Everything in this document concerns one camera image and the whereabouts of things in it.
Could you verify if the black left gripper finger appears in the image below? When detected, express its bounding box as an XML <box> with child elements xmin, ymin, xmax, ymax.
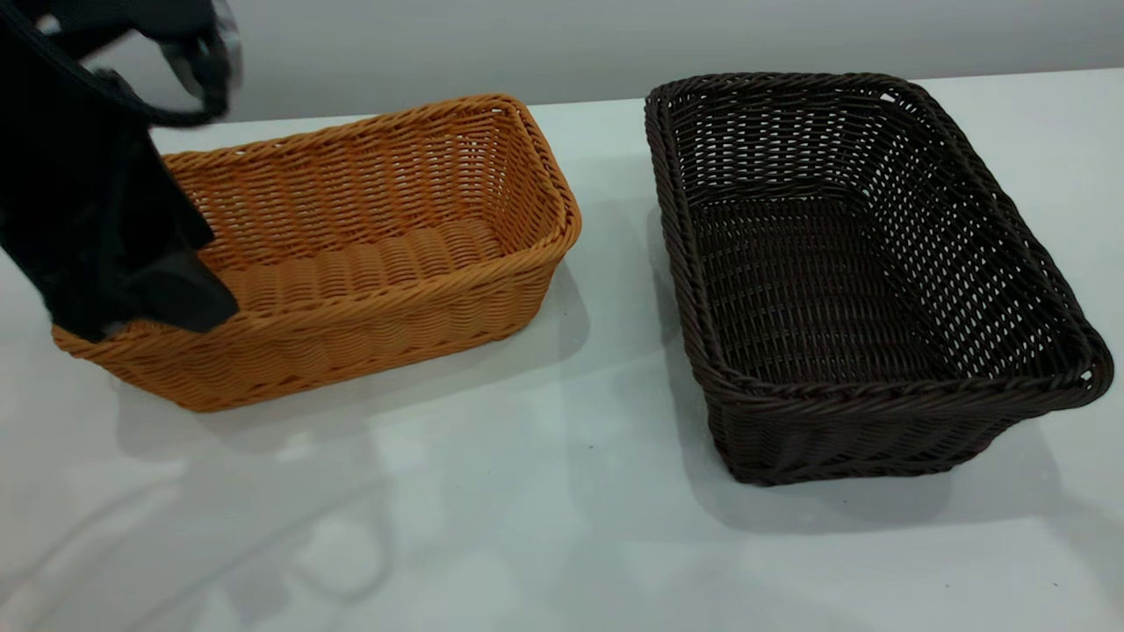
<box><xmin>44</xmin><ymin>285</ymin><xmax>133</xmax><ymax>343</ymax></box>
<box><xmin>127</xmin><ymin>253</ymin><xmax>240</xmax><ymax>334</ymax></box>

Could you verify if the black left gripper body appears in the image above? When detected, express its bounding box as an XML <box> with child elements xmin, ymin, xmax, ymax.
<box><xmin>0</xmin><ymin>83</ymin><xmax>216</xmax><ymax>308</ymax></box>

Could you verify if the light brown wicker basket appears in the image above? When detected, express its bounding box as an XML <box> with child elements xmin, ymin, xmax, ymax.
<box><xmin>53</xmin><ymin>94</ymin><xmax>583</xmax><ymax>413</ymax></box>

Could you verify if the dark brown wicker basket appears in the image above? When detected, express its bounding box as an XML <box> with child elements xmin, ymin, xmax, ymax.
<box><xmin>644</xmin><ymin>72</ymin><xmax>1114</xmax><ymax>488</ymax></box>

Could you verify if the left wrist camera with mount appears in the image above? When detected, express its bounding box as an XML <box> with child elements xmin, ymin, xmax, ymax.
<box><xmin>132</xmin><ymin>0</ymin><xmax>244</xmax><ymax>102</ymax></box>

